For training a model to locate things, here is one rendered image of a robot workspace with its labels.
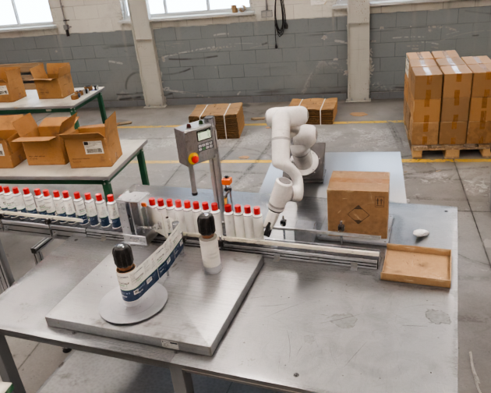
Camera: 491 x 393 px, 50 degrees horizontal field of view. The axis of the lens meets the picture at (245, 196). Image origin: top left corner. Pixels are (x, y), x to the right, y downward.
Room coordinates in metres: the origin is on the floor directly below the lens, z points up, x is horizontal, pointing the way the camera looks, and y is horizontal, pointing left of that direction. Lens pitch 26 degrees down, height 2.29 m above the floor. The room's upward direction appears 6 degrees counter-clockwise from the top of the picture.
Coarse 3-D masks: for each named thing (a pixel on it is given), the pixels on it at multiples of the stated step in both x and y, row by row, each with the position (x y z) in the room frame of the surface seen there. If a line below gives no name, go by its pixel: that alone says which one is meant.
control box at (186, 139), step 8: (176, 128) 2.51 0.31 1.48; (184, 128) 2.50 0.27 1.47; (192, 128) 2.49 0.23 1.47; (200, 128) 2.50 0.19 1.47; (176, 136) 2.51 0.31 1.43; (184, 136) 2.45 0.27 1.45; (192, 136) 2.47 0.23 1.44; (176, 144) 2.52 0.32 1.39; (184, 144) 2.45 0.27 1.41; (192, 144) 2.47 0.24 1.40; (184, 152) 2.46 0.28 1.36; (192, 152) 2.46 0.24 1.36; (200, 152) 2.49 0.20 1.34; (208, 152) 2.51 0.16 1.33; (184, 160) 2.47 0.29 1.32; (200, 160) 2.49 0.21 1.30
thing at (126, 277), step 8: (120, 248) 1.90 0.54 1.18; (128, 248) 1.91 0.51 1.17; (120, 256) 1.89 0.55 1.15; (128, 256) 1.90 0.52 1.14; (120, 264) 1.89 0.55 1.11; (128, 264) 1.89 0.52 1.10; (120, 272) 1.89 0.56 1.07; (128, 272) 1.89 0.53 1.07; (120, 280) 1.89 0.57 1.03; (128, 280) 1.88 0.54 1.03; (120, 288) 1.90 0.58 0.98; (128, 288) 1.88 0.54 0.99; (136, 288) 1.90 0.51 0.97; (128, 296) 1.88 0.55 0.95; (136, 296) 1.89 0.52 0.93; (128, 304) 1.89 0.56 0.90; (136, 304) 1.88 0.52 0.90
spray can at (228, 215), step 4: (228, 204) 2.39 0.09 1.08; (224, 208) 2.38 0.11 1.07; (228, 208) 2.37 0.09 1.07; (224, 212) 2.38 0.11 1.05; (228, 212) 2.37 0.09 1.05; (232, 212) 2.38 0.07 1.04; (224, 216) 2.37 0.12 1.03; (228, 216) 2.36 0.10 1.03; (232, 216) 2.37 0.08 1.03; (224, 220) 2.37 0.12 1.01; (228, 220) 2.36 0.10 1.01; (232, 220) 2.37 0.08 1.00; (228, 224) 2.36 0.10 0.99; (232, 224) 2.36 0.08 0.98; (228, 228) 2.36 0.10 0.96; (232, 228) 2.36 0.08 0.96; (228, 232) 2.36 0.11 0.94; (232, 232) 2.36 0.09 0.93; (232, 236) 2.36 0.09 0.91
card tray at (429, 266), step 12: (396, 252) 2.18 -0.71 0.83; (408, 252) 2.16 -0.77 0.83; (420, 252) 2.15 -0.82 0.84; (432, 252) 2.13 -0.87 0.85; (444, 252) 2.11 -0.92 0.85; (384, 264) 2.08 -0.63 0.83; (396, 264) 2.07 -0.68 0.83; (408, 264) 2.06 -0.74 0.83; (420, 264) 2.05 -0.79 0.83; (432, 264) 2.04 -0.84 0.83; (444, 264) 2.03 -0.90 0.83; (384, 276) 1.96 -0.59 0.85; (396, 276) 1.95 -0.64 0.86; (408, 276) 1.92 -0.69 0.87; (420, 276) 1.96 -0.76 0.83; (432, 276) 1.95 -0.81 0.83; (444, 276) 1.94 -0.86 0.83
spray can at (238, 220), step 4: (236, 204) 2.38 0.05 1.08; (236, 208) 2.35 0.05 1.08; (240, 208) 2.36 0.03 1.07; (236, 212) 2.35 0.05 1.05; (240, 212) 2.36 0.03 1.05; (236, 216) 2.35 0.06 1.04; (240, 216) 2.35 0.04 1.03; (236, 220) 2.35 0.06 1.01; (240, 220) 2.34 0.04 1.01; (236, 224) 2.35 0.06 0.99; (240, 224) 2.34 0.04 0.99; (236, 228) 2.35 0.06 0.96; (240, 228) 2.34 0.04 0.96; (244, 228) 2.36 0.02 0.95; (236, 232) 2.35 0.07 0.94; (240, 232) 2.34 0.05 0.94; (244, 232) 2.35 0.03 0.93; (236, 236) 2.36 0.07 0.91; (240, 236) 2.34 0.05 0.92; (244, 236) 2.35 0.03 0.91
